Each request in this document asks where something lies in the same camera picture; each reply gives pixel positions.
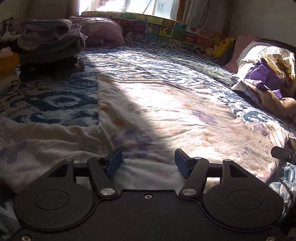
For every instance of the colourful alphabet foam mat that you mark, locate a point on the colourful alphabet foam mat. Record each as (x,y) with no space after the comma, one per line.
(158,29)

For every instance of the white floral baby garment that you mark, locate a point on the white floral baby garment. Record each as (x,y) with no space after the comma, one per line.
(148,120)

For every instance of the orange and pink folded clothes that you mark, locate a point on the orange and pink folded clothes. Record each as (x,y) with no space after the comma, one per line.
(8,64)

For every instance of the purple garment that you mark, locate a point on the purple garment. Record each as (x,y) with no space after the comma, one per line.
(262,77)

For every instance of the white grey sock garment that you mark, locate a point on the white grey sock garment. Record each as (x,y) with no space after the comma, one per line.
(247,90)

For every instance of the pink pillow at headboard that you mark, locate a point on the pink pillow at headboard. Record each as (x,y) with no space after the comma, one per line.
(233,52)

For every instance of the stack of folded grey clothes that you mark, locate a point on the stack of folded grey clothes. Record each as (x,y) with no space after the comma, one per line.
(50,49)

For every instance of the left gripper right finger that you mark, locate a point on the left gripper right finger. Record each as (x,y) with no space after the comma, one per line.
(194,170)

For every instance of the yellow pikachu plush toy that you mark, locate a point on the yellow pikachu plush toy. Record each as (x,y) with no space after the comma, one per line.
(218,46)

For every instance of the grey window curtain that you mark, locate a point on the grey window curtain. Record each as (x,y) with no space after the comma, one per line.
(210,15)

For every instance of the dark wooden headboard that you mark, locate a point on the dark wooden headboard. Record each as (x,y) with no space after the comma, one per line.
(280,44)

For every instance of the purple pillow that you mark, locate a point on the purple pillow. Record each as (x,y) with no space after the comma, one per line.
(100,32)

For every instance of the tan brown garment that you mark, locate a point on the tan brown garment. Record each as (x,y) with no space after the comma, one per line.
(282,108)

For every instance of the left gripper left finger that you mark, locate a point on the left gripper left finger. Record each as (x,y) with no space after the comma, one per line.
(101,173)

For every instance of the blue white patterned quilt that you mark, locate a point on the blue white patterned quilt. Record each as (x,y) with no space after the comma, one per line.
(72,100)

